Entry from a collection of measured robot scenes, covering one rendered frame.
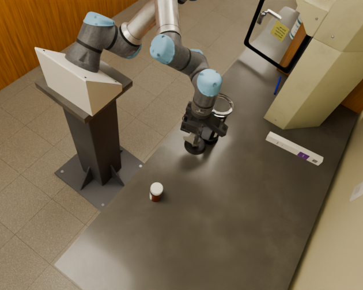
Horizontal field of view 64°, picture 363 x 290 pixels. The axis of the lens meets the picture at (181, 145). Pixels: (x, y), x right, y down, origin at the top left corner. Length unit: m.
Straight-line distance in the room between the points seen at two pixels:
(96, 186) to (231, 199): 1.23
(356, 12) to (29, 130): 2.23
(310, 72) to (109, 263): 1.02
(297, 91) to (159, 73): 1.78
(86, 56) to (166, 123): 1.30
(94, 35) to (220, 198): 0.85
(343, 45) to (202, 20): 2.60
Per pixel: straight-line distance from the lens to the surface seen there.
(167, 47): 0.88
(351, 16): 1.14
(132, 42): 1.38
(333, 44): 1.19
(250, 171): 1.29
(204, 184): 1.20
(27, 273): 2.13
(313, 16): 1.16
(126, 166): 2.25
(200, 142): 1.20
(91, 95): 1.26
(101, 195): 2.17
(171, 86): 2.78
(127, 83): 1.48
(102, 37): 1.36
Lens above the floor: 2.01
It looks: 57 degrees down
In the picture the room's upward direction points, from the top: 15 degrees clockwise
